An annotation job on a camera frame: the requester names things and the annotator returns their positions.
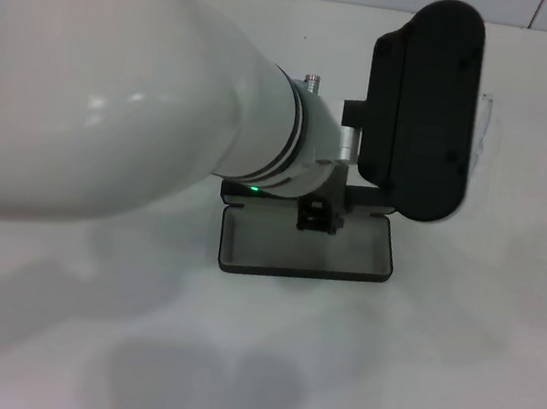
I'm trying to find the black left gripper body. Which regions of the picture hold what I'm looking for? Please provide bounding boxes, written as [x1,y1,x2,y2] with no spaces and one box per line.
[294,155,357,239]

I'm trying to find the black glasses case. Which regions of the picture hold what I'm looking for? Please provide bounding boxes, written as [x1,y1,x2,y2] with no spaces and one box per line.
[208,166,404,295]

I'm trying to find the clear white glasses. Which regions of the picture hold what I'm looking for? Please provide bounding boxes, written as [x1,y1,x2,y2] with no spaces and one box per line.
[468,92,497,168]

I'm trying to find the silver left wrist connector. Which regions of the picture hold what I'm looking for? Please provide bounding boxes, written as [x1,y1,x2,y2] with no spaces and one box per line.
[301,71,323,96]

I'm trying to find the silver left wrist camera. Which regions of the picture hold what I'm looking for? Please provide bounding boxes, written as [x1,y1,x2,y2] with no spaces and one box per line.
[328,0,493,229]

